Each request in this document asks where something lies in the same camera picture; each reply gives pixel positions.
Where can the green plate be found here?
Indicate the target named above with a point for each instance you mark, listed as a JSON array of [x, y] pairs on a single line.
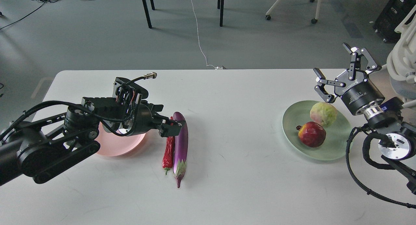
[[337, 134]]

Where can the white office chair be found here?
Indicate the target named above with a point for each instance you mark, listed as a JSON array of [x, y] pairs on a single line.
[[401, 62]]

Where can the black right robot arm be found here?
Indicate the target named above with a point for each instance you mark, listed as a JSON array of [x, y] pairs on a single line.
[[389, 139]]

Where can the red chili pepper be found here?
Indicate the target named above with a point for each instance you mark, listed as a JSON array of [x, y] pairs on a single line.
[[168, 158]]

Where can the black table leg right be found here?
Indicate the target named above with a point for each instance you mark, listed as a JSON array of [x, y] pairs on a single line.
[[220, 7]]

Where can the black cabinet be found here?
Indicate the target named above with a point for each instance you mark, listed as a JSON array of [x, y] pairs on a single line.
[[391, 16]]

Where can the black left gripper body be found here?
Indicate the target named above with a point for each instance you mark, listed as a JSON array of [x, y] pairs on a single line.
[[146, 117]]

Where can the red pomegranate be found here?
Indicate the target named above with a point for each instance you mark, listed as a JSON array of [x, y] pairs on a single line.
[[311, 134]]

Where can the black table leg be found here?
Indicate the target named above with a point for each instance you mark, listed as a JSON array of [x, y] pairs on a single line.
[[220, 7], [147, 13]]

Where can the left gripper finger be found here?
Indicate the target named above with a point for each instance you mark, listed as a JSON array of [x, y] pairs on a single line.
[[166, 130], [166, 122]]

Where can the pink plate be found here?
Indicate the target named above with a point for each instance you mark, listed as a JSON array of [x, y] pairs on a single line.
[[112, 145]]

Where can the purple eggplant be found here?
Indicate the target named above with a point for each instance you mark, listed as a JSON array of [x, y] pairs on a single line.
[[181, 149]]

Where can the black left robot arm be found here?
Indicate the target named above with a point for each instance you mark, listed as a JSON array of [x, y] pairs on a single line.
[[54, 136]]

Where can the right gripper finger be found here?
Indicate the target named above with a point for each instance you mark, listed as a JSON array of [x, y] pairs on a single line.
[[361, 64], [321, 82]]

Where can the white chair base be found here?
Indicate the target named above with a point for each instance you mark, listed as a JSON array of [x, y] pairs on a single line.
[[278, 4]]

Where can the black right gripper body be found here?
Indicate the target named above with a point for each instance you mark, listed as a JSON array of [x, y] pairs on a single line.
[[357, 93]]

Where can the black table leg left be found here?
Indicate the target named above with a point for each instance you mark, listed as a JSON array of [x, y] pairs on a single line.
[[147, 13]]

